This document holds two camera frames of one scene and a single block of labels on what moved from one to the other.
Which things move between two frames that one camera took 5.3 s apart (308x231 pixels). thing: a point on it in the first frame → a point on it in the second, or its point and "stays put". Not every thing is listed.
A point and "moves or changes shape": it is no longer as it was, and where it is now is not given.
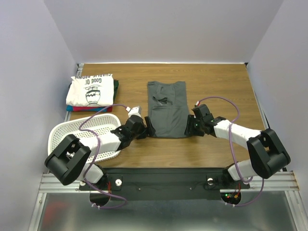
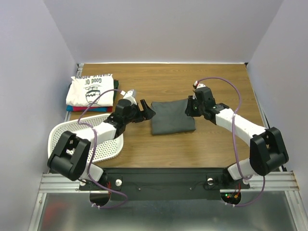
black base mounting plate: [165, 184] stays put
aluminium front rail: [50, 183] stays put
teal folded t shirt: [70, 108] stays put
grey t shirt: [168, 108] moves or changes shape
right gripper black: [191, 125] → [191, 107]
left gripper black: [148, 131] → [149, 113]
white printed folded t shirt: [91, 90] stays put
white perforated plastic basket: [86, 125] stays put
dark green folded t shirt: [116, 85] stays put
